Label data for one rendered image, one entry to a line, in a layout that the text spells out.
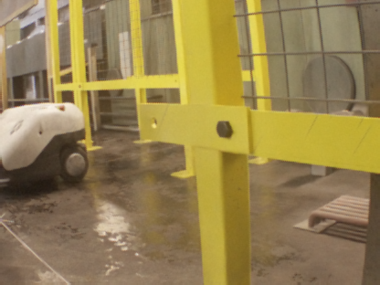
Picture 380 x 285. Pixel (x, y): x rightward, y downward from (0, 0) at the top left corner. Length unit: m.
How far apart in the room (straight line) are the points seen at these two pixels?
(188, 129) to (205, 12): 0.15
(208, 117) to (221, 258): 0.18
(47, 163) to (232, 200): 1.53
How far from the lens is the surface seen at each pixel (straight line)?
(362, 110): 2.22
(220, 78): 0.55
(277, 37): 2.71
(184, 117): 0.58
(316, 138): 0.45
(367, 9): 0.63
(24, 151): 1.99
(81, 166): 2.14
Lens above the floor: 0.49
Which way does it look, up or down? 9 degrees down
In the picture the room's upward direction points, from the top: 5 degrees counter-clockwise
